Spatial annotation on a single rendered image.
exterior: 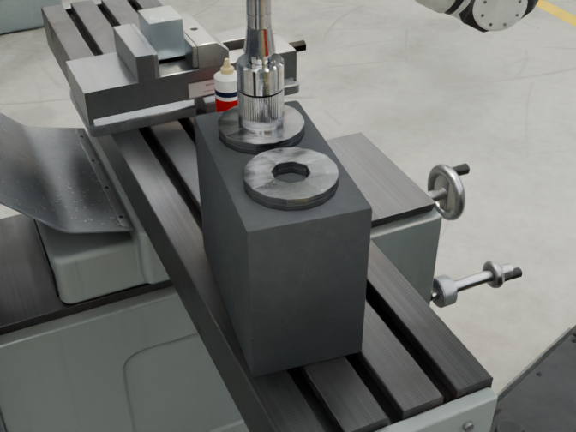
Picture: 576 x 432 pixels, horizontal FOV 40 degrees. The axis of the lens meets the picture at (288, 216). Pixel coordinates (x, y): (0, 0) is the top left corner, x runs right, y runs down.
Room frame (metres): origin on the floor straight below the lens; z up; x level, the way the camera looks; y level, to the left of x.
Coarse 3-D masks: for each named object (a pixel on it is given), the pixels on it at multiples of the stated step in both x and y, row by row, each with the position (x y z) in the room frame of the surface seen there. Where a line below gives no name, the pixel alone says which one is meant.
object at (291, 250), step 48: (240, 144) 0.68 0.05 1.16; (288, 144) 0.68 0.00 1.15; (240, 192) 0.61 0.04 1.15; (288, 192) 0.59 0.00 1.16; (336, 192) 0.61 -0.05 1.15; (240, 240) 0.57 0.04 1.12; (288, 240) 0.56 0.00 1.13; (336, 240) 0.57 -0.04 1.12; (240, 288) 0.58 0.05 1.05; (288, 288) 0.56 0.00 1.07; (336, 288) 0.57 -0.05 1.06; (240, 336) 0.59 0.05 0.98; (288, 336) 0.56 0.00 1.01; (336, 336) 0.57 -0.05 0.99
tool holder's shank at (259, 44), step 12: (252, 0) 0.71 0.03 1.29; (264, 0) 0.71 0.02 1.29; (252, 12) 0.71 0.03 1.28; (264, 12) 0.71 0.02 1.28; (252, 24) 0.71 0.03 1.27; (264, 24) 0.71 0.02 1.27; (252, 36) 0.70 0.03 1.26; (264, 36) 0.70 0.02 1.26; (252, 48) 0.70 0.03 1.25; (264, 48) 0.70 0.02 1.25; (252, 60) 0.71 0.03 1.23; (264, 60) 0.71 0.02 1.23
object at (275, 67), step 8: (240, 56) 0.72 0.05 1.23; (272, 56) 0.72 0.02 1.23; (240, 64) 0.71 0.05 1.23; (248, 64) 0.70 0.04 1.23; (256, 64) 0.70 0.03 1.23; (264, 64) 0.70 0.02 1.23; (272, 64) 0.70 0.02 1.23; (280, 64) 0.71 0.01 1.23; (240, 72) 0.70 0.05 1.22; (248, 72) 0.70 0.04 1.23; (256, 72) 0.69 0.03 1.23; (264, 72) 0.69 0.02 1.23; (272, 72) 0.70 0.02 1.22; (280, 72) 0.70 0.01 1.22
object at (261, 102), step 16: (240, 80) 0.70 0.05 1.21; (256, 80) 0.69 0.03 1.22; (272, 80) 0.70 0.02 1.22; (240, 96) 0.70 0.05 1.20; (256, 96) 0.69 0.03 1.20; (272, 96) 0.70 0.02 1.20; (240, 112) 0.71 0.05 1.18; (256, 112) 0.69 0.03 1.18; (272, 112) 0.70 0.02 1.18; (256, 128) 0.69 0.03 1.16; (272, 128) 0.70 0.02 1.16
